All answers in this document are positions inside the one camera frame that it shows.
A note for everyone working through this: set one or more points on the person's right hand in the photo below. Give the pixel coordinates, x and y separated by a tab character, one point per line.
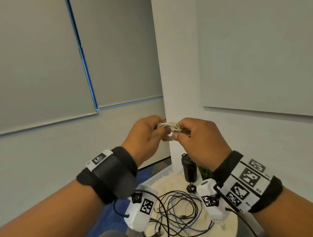
205	144

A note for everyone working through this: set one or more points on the person's left hand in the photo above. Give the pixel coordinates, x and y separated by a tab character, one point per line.
141	141

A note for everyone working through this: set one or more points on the clear plastic storage bin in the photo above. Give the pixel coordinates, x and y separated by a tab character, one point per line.
156	174

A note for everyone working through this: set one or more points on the person's left forearm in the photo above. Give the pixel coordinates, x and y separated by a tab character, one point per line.
46	210

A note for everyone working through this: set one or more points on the person's dark trousers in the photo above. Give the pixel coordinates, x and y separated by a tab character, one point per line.
115	234

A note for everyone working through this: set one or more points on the black marker wristband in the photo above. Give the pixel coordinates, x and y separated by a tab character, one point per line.
112	173
225	163

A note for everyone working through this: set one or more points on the small potted grass plant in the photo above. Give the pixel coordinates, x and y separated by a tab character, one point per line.
205	172

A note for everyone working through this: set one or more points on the black tumbler with lid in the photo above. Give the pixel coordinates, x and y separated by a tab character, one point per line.
189	168

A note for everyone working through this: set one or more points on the round white table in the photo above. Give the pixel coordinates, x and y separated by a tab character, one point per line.
171	183

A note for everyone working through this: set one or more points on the white wall whiteboard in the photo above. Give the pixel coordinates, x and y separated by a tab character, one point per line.
256	51

